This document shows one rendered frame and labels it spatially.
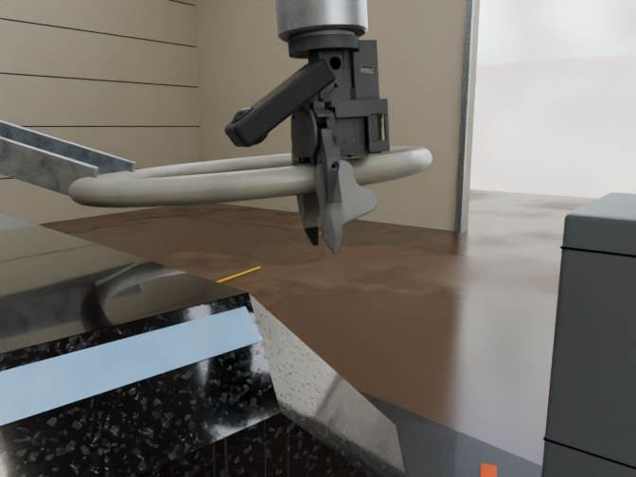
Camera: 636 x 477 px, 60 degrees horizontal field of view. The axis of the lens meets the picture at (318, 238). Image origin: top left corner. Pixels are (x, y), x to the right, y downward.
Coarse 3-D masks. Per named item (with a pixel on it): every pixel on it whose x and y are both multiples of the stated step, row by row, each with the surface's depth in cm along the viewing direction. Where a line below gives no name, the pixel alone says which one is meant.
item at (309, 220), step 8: (304, 200) 60; (312, 200) 60; (304, 208) 60; (312, 208) 60; (304, 216) 60; (312, 216) 61; (304, 224) 60; (312, 224) 61; (312, 232) 61; (312, 240) 61
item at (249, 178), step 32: (224, 160) 99; (256, 160) 100; (288, 160) 99; (352, 160) 58; (384, 160) 60; (416, 160) 65; (96, 192) 60; (128, 192) 57; (160, 192) 55; (192, 192) 55; (224, 192) 55; (256, 192) 55; (288, 192) 56
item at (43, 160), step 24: (0, 120) 89; (0, 144) 77; (24, 144) 77; (48, 144) 88; (72, 144) 87; (0, 168) 78; (24, 168) 77; (48, 168) 77; (72, 168) 76; (96, 168) 76; (120, 168) 87
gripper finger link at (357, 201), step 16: (320, 176) 54; (352, 176) 55; (320, 192) 55; (352, 192) 55; (368, 192) 56; (320, 208) 55; (336, 208) 54; (352, 208) 55; (368, 208) 56; (336, 224) 54; (336, 240) 55
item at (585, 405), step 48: (576, 240) 94; (624, 240) 90; (576, 288) 95; (624, 288) 91; (576, 336) 96; (624, 336) 92; (576, 384) 98; (624, 384) 93; (576, 432) 99; (624, 432) 94
